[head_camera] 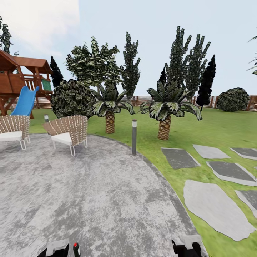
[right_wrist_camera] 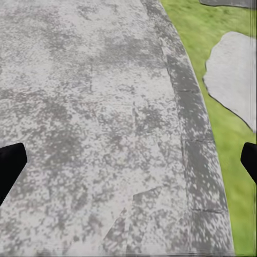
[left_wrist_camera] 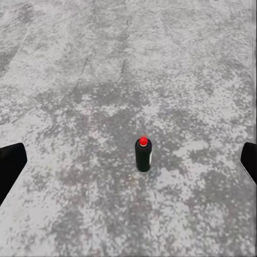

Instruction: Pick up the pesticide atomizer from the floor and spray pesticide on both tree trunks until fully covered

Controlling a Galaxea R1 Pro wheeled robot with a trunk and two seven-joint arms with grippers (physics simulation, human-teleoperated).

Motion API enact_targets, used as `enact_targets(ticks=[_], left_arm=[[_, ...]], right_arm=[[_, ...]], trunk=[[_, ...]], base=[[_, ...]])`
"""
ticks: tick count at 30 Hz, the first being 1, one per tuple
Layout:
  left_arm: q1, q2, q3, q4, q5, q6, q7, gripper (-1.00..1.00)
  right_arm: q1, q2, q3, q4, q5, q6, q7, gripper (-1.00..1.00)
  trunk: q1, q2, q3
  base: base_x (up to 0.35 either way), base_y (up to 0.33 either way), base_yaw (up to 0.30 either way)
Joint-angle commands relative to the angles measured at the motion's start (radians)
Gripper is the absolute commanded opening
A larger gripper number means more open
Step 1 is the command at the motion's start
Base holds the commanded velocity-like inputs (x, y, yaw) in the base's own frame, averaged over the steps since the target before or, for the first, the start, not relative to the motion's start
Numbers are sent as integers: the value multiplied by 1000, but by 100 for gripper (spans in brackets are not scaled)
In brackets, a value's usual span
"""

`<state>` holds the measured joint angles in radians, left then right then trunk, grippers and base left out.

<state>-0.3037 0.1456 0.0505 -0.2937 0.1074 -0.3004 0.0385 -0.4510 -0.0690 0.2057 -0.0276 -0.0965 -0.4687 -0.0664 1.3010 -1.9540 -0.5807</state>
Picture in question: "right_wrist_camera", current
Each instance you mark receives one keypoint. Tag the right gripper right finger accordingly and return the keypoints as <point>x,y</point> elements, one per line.
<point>249,159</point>

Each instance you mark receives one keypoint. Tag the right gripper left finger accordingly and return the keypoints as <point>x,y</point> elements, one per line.
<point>13,158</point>

